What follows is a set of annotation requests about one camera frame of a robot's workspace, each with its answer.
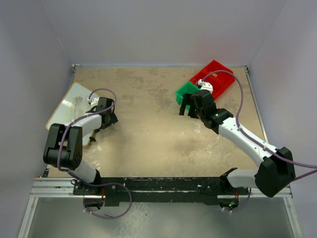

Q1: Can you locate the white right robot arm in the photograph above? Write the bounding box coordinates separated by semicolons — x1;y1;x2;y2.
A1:
179;90;296;197

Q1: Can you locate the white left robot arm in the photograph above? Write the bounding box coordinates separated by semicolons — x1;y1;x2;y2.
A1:
43;97;118;194

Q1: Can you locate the green plastic bin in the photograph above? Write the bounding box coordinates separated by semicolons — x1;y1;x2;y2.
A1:
175;81;199;105

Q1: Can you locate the outer red plastic bin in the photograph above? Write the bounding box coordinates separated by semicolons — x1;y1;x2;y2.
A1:
203;60;235;82

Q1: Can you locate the red plastic bin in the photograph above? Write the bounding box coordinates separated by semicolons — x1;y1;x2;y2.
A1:
203;60;235;82
189;69;235;100

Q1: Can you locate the middle red plastic bin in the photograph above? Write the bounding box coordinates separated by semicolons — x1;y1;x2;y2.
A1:
189;69;235;100

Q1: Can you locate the yellow-framed whiteboard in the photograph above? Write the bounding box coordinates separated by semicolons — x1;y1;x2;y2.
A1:
46;83;102;146

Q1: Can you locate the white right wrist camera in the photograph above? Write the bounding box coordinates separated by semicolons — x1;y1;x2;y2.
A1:
198;79;213;94

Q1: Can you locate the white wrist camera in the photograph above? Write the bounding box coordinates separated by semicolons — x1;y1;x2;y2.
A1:
198;79;213;94
88;97;99;107

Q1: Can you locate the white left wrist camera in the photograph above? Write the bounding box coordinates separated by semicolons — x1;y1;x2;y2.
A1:
88;97;99;107

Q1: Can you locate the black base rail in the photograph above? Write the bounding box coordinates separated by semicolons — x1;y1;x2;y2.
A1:
71;176;249;207

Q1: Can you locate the aluminium table frame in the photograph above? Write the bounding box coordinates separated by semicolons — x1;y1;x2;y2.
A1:
19;67;302;238

